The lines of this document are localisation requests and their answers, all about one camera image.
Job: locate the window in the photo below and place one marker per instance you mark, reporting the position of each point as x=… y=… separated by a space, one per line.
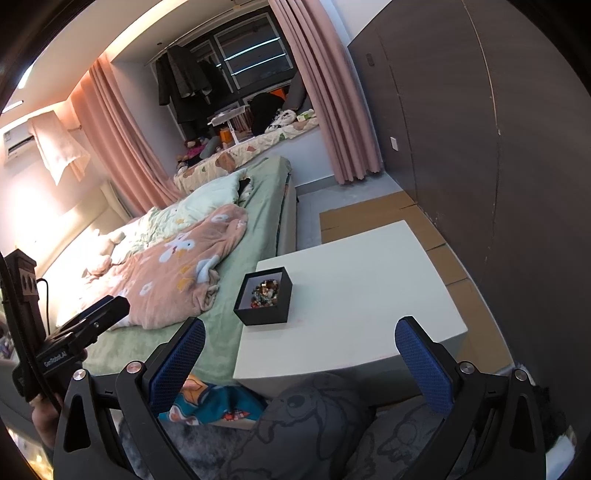
x=249 y=50

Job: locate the black bag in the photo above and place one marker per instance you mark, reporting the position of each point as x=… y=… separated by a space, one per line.
x=265 y=110

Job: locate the grey bed base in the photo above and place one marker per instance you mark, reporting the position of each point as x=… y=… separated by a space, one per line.
x=287 y=221

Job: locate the pink plush toy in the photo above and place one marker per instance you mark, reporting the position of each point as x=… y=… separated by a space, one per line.
x=106 y=249

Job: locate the light green quilt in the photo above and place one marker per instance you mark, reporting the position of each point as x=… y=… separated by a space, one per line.
x=207 y=198

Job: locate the printed window sill mat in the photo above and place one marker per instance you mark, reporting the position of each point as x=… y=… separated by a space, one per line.
x=217 y=168

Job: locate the black jewelry box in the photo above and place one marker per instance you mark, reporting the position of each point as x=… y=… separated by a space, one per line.
x=263 y=318

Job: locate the small white folding table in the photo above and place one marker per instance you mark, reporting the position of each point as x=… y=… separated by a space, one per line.
x=228 y=117

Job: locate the bed with blankets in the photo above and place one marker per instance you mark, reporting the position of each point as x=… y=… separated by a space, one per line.
x=258 y=217

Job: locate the pink curtain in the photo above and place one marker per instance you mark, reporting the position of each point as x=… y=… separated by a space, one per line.
x=124 y=138
x=332 y=92

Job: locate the white air conditioner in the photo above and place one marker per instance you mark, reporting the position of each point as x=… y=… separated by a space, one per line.
x=16 y=141

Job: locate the cartoon printed cloth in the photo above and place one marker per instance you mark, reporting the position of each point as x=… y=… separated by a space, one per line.
x=212 y=401

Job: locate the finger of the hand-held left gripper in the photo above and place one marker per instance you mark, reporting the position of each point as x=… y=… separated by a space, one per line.
x=87 y=311
x=108 y=316

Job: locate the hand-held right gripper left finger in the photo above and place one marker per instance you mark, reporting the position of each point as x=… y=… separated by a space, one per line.
x=178 y=364

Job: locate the flattened cardboard sheets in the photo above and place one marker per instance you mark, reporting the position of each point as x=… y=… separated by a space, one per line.
x=369 y=212

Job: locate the hanging dark clothes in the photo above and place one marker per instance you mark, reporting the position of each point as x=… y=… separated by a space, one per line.
x=180 y=83

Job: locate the person's left hand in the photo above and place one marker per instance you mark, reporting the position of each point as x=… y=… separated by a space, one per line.
x=44 y=420

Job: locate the person's grey printed pants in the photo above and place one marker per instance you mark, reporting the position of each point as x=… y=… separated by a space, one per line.
x=314 y=424

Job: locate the pink hanging towel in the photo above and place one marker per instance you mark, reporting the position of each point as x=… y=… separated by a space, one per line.
x=57 y=145

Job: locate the plush toys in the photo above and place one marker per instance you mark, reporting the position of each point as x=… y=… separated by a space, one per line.
x=194 y=148

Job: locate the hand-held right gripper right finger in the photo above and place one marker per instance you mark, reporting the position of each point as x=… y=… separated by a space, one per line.
x=425 y=369

